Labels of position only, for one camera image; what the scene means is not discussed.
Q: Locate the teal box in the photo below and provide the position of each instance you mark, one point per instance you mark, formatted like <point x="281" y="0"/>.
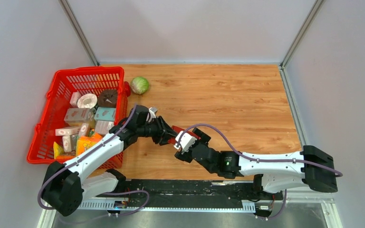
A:
<point x="105" y="114"/>

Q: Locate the pink box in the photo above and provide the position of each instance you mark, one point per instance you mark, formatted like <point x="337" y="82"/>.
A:
<point x="78" y="115"/>

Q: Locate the pink tape roll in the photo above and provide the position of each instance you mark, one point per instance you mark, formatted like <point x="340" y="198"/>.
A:
<point x="87" y="101"/>

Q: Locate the red paper box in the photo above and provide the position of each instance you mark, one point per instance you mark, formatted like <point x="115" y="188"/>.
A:
<point x="177" y="129"/>

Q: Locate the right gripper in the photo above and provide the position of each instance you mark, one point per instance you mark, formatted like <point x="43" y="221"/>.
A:
<point x="205" y="139"/>

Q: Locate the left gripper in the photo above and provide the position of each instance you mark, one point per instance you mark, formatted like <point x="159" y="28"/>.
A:
<point x="162" y="127"/>

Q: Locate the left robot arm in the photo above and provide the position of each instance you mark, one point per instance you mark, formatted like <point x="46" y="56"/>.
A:
<point x="67" y="185"/>

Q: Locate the red pepper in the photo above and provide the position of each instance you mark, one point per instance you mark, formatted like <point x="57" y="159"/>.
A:
<point x="127" y="88"/>

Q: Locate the brown round cake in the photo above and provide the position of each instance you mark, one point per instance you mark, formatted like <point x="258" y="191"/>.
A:
<point x="108" y="98"/>

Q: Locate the green cabbage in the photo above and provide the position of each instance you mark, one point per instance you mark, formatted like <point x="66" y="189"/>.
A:
<point x="139" y="85"/>

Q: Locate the aluminium frame rail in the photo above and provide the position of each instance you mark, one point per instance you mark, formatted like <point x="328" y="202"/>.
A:
<point x="259" y="210"/>

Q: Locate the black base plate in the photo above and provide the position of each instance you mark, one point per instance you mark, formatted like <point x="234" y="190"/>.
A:
<point x="192" y="194"/>

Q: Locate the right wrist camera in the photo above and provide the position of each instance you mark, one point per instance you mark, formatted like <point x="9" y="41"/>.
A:
<point x="184" y="141"/>

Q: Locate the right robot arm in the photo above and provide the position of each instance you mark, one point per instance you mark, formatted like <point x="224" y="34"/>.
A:
<point x="272" y="173"/>

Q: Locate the red plastic basket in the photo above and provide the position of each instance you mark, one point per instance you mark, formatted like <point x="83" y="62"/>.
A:
<point x="92" y="79"/>

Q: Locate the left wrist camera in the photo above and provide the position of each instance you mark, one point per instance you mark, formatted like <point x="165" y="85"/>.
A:
<point x="152" y="114"/>

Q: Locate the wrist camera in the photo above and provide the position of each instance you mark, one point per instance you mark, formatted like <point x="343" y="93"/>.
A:
<point x="184" y="141"/>
<point x="152" y="114"/>

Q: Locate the orange yellow snack bag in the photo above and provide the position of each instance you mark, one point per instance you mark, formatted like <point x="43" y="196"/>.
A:
<point x="84" y="143"/>

